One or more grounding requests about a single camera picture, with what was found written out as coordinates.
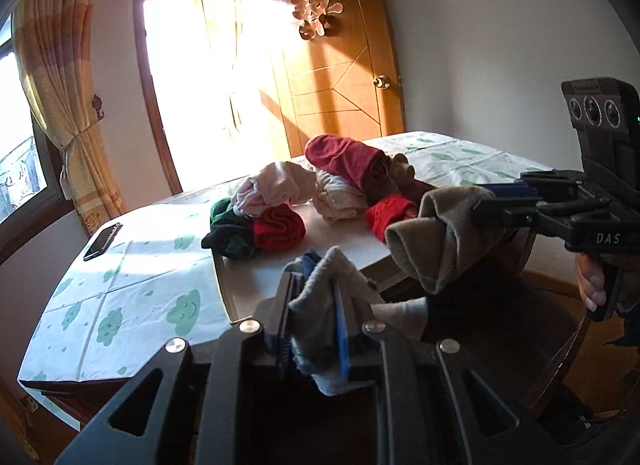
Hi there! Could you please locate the person's right hand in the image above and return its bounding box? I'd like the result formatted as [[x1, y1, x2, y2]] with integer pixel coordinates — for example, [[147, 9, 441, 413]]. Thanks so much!
[[575, 251, 608, 312]]

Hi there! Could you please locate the maroon underwear grey waistband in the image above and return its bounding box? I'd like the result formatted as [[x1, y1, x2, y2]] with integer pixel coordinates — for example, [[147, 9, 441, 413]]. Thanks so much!
[[304, 135, 396, 196]]

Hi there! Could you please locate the dark framed window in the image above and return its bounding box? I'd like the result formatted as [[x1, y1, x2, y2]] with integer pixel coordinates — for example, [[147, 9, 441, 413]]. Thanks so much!
[[0, 15, 71, 266]]

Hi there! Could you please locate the green and black underwear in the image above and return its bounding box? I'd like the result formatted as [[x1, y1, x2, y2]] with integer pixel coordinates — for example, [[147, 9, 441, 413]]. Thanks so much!
[[201, 197, 258, 261]]

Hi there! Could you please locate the wooden door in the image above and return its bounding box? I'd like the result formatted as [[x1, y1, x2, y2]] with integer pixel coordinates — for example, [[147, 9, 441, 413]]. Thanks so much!
[[260, 0, 406, 158]]

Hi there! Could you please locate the shallow cardboard box tray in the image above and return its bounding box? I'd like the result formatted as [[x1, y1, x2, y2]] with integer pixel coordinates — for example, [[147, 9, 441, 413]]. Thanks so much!
[[212, 205, 538, 324]]

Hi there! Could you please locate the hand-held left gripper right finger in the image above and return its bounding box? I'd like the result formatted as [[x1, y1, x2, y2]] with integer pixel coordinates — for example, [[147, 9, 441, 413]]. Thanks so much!
[[332, 277, 556, 465]]

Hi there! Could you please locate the cream white underwear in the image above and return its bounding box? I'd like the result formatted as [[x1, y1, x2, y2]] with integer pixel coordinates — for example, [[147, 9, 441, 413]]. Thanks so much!
[[312, 169, 373, 224]]

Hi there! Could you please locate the small red garment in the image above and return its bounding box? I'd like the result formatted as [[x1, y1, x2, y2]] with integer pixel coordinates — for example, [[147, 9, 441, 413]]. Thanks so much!
[[363, 193, 420, 245]]

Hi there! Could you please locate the taupe brown underwear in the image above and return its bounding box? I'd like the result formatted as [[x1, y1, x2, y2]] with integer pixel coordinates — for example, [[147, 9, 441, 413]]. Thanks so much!
[[387, 152, 417, 196]]

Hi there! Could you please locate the dark wooden table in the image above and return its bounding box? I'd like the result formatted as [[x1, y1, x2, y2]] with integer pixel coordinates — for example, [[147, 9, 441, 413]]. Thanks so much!
[[20, 225, 596, 436]]

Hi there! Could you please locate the pink underwear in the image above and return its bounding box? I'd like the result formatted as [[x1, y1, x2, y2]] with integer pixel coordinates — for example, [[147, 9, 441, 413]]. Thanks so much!
[[231, 161, 317, 218]]

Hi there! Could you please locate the cloud print tablecloth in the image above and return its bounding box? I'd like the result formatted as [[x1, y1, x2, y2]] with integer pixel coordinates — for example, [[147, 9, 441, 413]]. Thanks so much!
[[17, 131, 556, 386]]

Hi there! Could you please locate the paper-cut door decoration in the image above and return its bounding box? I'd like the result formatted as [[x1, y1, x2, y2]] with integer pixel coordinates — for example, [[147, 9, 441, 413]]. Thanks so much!
[[291, 0, 345, 40]]

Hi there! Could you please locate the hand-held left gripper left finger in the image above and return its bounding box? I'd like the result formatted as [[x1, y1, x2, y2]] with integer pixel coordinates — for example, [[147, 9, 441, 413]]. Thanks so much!
[[55, 270, 303, 465]]

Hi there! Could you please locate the black smartphone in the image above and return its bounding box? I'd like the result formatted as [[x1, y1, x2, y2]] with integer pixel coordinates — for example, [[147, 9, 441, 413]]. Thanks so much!
[[82, 222, 123, 262]]

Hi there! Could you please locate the yellow checked curtain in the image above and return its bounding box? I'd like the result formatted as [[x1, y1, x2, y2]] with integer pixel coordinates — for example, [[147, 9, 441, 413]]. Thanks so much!
[[12, 0, 126, 223]]

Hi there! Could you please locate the small red underwear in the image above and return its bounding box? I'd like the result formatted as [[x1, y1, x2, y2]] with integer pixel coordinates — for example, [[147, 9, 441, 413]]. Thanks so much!
[[252, 204, 307, 253]]

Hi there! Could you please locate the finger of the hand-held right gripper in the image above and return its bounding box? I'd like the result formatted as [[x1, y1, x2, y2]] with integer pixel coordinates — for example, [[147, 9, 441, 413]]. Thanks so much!
[[480, 170, 588, 202], [472, 197, 608, 236]]

